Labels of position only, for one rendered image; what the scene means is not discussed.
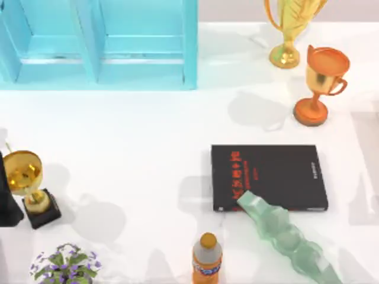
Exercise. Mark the black book with red print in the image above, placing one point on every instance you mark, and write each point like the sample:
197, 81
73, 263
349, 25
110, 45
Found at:
266, 174

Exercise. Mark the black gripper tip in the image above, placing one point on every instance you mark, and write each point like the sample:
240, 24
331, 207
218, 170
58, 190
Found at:
7, 195

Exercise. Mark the gold trophy on black base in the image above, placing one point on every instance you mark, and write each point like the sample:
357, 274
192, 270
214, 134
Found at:
25, 177

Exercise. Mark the orange and gold trophy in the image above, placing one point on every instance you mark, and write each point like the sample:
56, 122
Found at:
321, 74

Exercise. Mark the orange soda bottle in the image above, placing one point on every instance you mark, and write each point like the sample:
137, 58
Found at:
206, 263

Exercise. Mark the light blue rack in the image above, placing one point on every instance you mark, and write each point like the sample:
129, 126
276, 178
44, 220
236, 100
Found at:
142, 44

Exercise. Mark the tall gold trophy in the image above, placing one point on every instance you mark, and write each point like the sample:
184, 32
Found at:
291, 26

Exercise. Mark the purple flower plant pot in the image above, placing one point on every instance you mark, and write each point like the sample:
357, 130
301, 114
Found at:
66, 264

